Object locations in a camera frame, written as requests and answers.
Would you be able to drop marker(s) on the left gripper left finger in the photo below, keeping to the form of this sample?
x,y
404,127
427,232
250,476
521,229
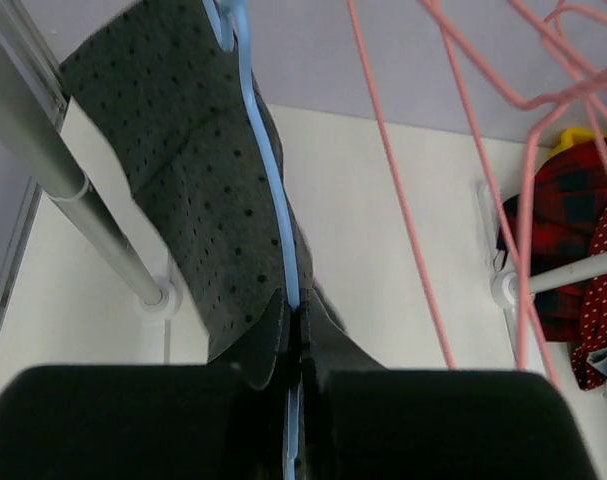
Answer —
x,y
255,353

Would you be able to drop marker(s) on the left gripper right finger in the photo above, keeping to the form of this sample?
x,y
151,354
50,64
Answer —
x,y
325,345

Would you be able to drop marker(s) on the red black plaid skirt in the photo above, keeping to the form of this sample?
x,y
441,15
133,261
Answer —
x,y
570,196

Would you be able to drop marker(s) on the red polka dot skirt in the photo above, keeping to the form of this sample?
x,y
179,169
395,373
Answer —
x,y
593,310

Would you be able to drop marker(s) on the dark grey dotted skirt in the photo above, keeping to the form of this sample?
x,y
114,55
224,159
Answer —
x,y
168,100

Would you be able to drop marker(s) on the blue wire hanger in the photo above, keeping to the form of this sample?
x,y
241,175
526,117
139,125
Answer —
x,y
231,27

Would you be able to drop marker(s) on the pink hanger with plaid skirt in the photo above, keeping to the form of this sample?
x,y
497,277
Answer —
x,y
559,102

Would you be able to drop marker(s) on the pink hanger with grey-blue skirt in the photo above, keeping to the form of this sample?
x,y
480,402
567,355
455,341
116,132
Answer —
x,y
399,190

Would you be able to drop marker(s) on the yellow plastic bin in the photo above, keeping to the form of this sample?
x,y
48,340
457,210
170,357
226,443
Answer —
x,y
571,137

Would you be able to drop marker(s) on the white and silver clothes rack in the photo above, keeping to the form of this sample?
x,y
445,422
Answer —
x,y
27,130

